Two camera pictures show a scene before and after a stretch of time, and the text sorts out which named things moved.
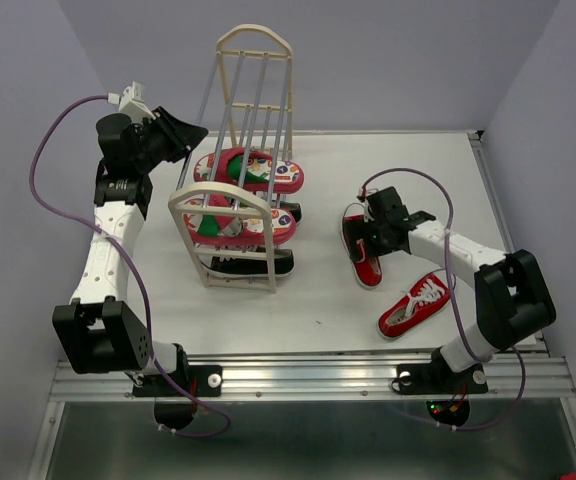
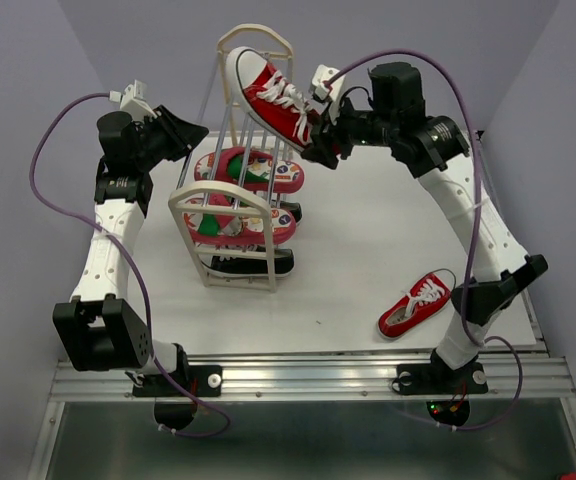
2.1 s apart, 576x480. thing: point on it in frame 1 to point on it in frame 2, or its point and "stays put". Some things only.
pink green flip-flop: (219, 220) stays put
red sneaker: (368, 272) to (270, 98)
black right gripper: (356, 229) to (327, 131)
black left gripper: (184, 137) stays put
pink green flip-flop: (249, 170) stays put
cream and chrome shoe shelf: (241, 159) stays put
